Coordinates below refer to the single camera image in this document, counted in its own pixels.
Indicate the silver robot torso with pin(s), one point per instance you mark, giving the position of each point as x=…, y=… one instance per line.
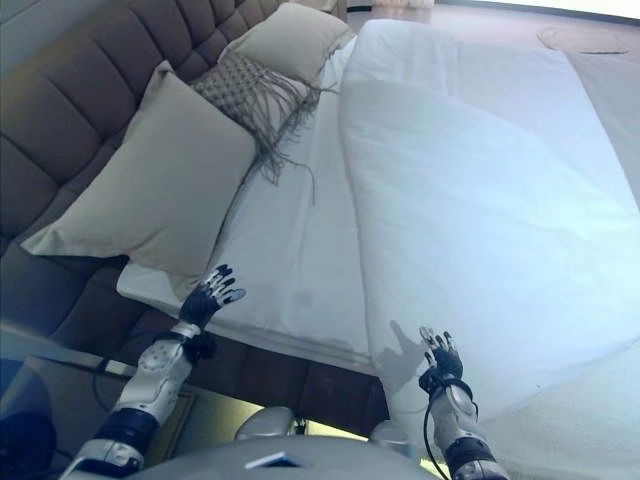
x=300, y=460

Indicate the silver robot left leg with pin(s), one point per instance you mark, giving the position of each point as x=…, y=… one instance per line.
x=265, y=422

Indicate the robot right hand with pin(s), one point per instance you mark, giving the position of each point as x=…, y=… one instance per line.
x=445, y=360

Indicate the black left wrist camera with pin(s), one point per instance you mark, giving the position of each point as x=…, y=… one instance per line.
x=202, y=345

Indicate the silver robot right leg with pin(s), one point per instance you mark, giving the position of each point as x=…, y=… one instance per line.
x=390, y=432

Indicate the white textured blanket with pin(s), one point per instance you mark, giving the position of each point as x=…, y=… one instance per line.
x=575, y=440

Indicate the white bed sheet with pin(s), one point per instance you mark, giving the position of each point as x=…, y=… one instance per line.
x=300, y=240

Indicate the brown tufted headboard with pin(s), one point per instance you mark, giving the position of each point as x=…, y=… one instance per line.
x=75, y=100

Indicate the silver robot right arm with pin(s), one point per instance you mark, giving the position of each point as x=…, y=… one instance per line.
x=457, y=405

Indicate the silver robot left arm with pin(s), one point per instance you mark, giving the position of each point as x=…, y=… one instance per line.
x=150, y=380

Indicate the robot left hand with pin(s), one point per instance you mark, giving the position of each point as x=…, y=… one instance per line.
x=210, y=295

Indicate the brown wooden nightstand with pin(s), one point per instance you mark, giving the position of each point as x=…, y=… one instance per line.
x=60, y=385

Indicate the silver robot leg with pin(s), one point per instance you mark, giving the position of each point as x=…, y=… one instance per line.
x=390, y=432
x=265, y=422

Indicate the woven fringed cushion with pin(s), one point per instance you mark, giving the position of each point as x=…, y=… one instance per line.
x=240, y=85

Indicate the beige pillow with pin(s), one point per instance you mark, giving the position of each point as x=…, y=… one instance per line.
x=290, y=40
x=165, y=180

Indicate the round beige floor mat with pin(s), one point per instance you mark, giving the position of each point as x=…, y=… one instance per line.
x=580, y=37

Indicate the white duvet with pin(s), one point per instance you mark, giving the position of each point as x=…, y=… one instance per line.
x=475, y=200

